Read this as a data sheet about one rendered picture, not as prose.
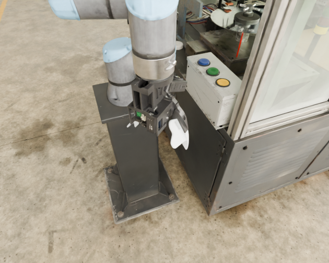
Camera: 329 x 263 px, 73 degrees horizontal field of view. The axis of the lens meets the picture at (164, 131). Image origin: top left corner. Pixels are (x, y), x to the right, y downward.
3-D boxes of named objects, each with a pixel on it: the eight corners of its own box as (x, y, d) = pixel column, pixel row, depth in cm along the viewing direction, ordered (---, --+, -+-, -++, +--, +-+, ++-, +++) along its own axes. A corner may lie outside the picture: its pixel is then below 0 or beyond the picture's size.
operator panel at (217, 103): (241, 122, 84) (252, 90, 73) (215, 130, 81) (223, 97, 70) (206, 82, 102) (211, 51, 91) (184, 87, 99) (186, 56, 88)
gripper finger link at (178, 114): (174, 134, 52) (155, 105, 49) (177, 130, 53) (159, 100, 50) (189, 133, 49) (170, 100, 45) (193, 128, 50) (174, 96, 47)
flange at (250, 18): (258, 24, 97) (260, 18, 95) (232, 20, 100) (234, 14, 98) (260, 15, 104) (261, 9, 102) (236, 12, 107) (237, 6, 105)
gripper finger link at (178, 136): (176, 162, 51) (155, 131, 48) (187, 145, 55) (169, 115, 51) (186, 162, 49) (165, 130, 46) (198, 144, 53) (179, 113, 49)
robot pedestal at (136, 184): (116, 222, 132) (83, 140, 78) (104, 169, 158) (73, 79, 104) (178, 200, 142) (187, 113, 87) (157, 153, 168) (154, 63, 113)
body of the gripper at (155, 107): (129, 126, 49) (121, 78, 40) (150, 104, 54) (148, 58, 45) (159, 139, 46) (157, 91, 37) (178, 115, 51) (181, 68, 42)
